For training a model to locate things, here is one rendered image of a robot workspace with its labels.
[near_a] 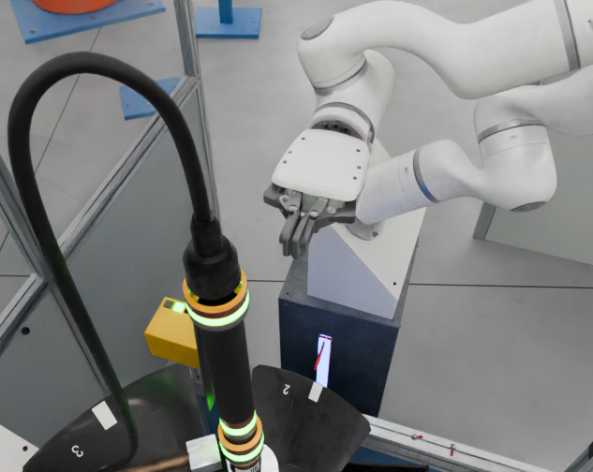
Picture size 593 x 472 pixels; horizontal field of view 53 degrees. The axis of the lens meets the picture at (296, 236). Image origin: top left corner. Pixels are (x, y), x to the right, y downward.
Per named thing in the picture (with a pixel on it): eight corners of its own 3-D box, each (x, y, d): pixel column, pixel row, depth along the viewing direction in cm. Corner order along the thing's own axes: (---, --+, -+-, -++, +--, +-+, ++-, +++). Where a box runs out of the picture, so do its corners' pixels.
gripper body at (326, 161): (374, 171, 76) (351, 235, 69) (298, 154, 78) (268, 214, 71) (380, 125, 70) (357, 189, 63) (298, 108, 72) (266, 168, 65)
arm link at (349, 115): (374, 163, 78) (368, 178, 76) (309, 149, 79) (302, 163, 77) (381, 110, 71) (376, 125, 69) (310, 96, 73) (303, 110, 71)
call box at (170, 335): (152, 358, 131) (142, 332, 123) (171, 321, 137) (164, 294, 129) (219, 379, 128) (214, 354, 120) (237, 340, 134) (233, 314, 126)
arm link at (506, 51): (554, -55, 58) (282, 54, 71) (583, 83, 67) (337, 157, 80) (543, -84, 64) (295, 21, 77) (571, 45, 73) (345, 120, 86)
